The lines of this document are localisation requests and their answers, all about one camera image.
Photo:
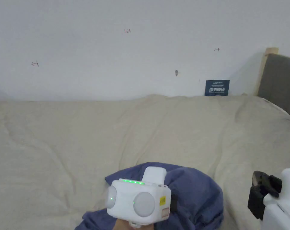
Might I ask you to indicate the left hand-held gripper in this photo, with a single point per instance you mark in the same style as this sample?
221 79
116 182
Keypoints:
135 194

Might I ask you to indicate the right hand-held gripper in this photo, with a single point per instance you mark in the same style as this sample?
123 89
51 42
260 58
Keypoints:
283 210

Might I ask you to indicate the person's left hand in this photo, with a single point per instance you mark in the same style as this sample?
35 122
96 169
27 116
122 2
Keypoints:
125 225

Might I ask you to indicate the bed with beige sheet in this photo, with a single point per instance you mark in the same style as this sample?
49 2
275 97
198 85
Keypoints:
63 143

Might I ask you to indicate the dark blue shirt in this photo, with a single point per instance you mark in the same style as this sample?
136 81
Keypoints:
195 191

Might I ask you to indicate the dark blue sign card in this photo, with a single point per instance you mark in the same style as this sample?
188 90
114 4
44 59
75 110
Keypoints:
217 87

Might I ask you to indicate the grey padded headboard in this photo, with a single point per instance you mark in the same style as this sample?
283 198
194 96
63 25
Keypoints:
279 83

